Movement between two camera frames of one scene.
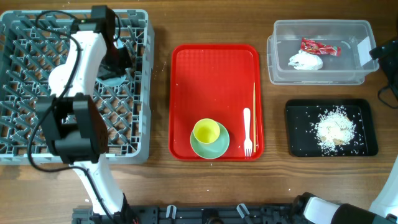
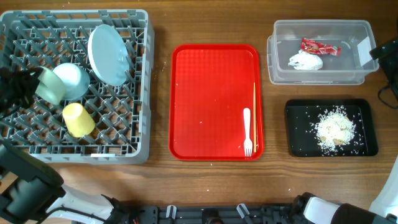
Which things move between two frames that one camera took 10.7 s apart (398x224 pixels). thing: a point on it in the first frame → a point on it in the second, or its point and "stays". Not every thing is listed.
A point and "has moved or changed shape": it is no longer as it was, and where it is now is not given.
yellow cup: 206,130 has moved or changed shape
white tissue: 303,61 stays
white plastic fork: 247,145 stays
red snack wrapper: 316,47 stays
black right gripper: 390,64 stays
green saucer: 213,150 → 50,88
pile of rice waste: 333,128 stays
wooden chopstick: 254,114 stays
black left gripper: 107,73 → 25,80
